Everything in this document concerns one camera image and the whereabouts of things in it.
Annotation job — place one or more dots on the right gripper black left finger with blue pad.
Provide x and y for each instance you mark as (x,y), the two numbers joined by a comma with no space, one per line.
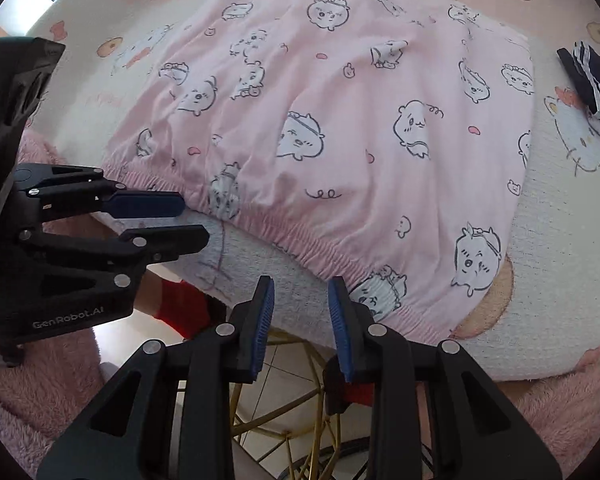
(125,431)

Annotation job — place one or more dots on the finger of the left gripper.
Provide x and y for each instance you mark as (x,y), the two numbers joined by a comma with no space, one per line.
(53,192)
(129,253)

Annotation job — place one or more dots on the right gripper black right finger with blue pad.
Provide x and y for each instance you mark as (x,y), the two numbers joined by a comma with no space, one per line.
(475,431)

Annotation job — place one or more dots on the pink cartoon print pants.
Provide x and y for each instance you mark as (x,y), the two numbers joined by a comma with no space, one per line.
(377,140)

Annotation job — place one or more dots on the red sock foot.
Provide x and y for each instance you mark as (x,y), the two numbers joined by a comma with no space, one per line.
(184,308)

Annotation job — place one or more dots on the pink fluffy right sleeve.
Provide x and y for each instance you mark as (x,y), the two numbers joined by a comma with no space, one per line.
(564,411)

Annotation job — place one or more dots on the pink fluffy sleeve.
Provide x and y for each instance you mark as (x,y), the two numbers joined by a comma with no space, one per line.
(564,411)
(40,398)

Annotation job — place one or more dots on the pink fluffy left sleeve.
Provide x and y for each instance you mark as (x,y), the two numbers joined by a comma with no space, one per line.
(40,398)

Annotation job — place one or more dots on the folded navy striped garment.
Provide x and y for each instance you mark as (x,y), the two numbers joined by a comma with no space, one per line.
(582,65)

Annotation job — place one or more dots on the gold wire stool frame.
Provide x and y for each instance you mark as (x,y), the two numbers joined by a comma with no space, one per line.
(281,427)

